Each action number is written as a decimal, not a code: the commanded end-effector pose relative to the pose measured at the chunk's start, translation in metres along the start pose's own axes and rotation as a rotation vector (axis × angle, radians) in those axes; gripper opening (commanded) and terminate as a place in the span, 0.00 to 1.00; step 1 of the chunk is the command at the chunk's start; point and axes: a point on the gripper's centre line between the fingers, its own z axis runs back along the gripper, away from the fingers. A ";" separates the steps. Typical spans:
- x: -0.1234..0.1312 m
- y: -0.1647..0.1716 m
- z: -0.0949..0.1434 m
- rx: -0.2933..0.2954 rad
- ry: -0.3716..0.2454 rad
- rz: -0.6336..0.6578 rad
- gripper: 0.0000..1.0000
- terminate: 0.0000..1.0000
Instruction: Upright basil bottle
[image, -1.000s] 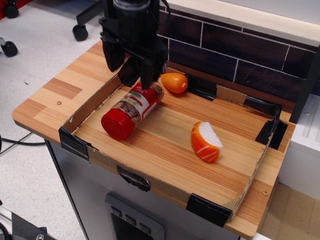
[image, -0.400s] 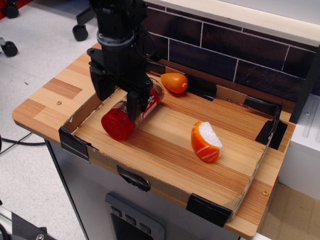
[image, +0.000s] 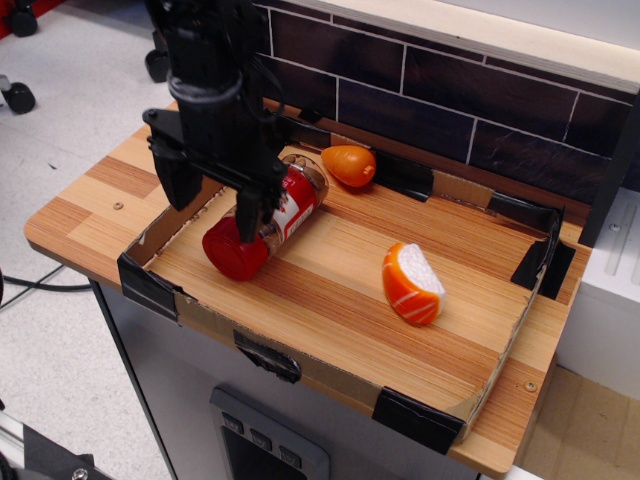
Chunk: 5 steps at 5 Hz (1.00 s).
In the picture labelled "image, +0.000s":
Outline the orange toy carrot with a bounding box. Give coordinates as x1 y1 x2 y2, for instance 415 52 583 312
321 145 377 187

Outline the dark brick backsplash panel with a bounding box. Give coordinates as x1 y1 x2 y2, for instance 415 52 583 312
257 1 634 205

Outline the grey control panel with buttons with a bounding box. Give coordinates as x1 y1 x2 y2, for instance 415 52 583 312
209 388 331 480

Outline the black floor cable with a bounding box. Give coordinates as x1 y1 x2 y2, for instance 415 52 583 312
0 263 94 311

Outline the toy salmon sushi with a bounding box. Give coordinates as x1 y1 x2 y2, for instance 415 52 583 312
382 243 446 325

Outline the black office chair base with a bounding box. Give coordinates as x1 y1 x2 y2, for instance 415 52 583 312
144 30 169 83

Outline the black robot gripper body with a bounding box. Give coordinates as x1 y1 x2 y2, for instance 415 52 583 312
143 94 285 197

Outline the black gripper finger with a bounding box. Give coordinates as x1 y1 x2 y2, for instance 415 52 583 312
152 149 203 210
235 186 280 244

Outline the cardboard fence with black tape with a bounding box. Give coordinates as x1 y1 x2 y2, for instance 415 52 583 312
118 119 590 455

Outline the basil bottle red lid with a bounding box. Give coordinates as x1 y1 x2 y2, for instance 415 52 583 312
201 153 330 283

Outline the black metal bracket corner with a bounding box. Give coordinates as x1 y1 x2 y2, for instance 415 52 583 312
1 403 112 480

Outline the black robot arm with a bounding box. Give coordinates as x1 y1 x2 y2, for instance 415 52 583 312
143 1 286 243

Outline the black caster wheel left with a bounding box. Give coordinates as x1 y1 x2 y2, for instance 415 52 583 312
0 74 36 114

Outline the white side cabinet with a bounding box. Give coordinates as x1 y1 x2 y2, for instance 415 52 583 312
557 188 639 399

